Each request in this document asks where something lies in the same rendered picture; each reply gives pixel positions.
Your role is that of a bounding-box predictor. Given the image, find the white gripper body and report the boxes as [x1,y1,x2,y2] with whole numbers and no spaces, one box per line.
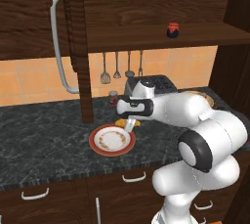
[123,117,138,134]

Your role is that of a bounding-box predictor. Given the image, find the golden croissant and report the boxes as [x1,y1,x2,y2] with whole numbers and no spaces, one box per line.
[114,117,142,129]

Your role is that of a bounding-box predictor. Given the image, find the dark wood open cabinet door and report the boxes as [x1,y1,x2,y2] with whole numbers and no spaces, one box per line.
[61,0,95,124]

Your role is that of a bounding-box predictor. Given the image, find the red lidded jam jar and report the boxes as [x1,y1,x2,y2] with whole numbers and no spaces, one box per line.
[166,22,181,39]

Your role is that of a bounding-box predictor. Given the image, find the dark wood open cabinet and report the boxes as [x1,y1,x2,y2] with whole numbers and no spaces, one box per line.
[81,0,250,54]

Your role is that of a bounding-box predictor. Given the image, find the dark wood tall side cabinet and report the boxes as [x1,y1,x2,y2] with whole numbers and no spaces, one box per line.
[208,0,250,118]

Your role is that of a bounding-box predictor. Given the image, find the dark wood closed cabinet door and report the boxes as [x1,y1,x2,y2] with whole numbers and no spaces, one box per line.
[0,0,71,62]

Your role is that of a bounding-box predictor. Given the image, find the red rimmed white plate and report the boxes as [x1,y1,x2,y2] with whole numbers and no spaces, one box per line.
[88,122,138,157]

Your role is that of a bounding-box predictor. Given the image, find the small red can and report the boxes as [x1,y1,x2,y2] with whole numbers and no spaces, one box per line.
[108,90,119,107]

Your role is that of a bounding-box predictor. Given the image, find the hanging metal ladle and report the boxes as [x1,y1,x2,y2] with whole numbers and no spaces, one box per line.
[124,50,136,78]

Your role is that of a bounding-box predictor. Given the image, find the black and silver toaster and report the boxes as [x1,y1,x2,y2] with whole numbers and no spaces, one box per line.
[124,74,179,98]

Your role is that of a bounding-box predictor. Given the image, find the hanging metal spatula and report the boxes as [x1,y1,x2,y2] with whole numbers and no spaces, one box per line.
[112,51,122,80]

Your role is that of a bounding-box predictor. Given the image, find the hanging slotted turner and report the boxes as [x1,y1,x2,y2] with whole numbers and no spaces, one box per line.
[100,51,112,85]

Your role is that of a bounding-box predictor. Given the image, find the hanging metal fork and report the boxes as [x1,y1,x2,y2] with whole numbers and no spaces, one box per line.
[137,50,145,77]

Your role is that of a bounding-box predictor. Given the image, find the dark wood drawer front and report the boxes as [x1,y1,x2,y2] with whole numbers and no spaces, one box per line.
[85,165,158,200]
[0,179,90,224]

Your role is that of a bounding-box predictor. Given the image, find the dark wood cupboard door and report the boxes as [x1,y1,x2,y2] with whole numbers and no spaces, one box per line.
[88,191,164,224]

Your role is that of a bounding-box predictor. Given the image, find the white vertical cupboard handle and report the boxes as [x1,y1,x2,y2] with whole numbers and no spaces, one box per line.
[95,197,103,224]

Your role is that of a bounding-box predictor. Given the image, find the long white cabinet door handle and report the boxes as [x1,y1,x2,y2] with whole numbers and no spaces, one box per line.
[49,0,80,95]

